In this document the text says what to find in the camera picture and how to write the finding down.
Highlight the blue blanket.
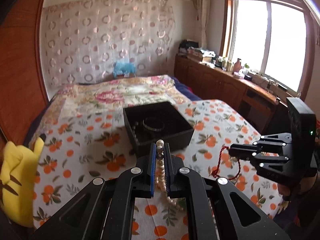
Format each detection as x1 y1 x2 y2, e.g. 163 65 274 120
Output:
171 76 202 101

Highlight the stack of clothes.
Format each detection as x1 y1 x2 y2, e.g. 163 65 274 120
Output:
177 40 216 62

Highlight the pink bottle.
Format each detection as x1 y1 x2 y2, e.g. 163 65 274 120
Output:
233 58 242 73

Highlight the window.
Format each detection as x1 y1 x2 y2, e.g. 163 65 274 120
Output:
220 0 318 100

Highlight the orange print bed sheet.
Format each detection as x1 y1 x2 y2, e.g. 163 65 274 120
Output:
31 100 288 239

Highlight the blue plush toy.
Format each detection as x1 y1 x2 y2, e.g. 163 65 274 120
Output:
113 61 136 78

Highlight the black jewelry box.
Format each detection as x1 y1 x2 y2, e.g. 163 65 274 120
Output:
123 101 194 158

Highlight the person's right hand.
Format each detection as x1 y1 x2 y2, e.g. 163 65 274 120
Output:
277 176 317 197

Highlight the silver patterned bangle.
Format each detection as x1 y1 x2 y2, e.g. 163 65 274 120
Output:
142 118 165 132

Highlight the floral quilt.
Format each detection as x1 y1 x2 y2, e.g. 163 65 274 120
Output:
43 75 190 123

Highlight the red cord bracelet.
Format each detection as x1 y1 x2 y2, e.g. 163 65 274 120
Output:
211 146 242 182

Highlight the white pearl necklace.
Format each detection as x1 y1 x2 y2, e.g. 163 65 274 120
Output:
155 139 186 210

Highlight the yellow plush toy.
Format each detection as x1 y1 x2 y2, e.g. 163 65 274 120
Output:
1 137 44 228

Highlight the wooden sideboard cabinet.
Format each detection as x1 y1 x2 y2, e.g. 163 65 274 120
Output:
174 56 291 135

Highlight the circle pattern sheer curtain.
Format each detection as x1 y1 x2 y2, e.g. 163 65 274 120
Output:
41 0 175 87

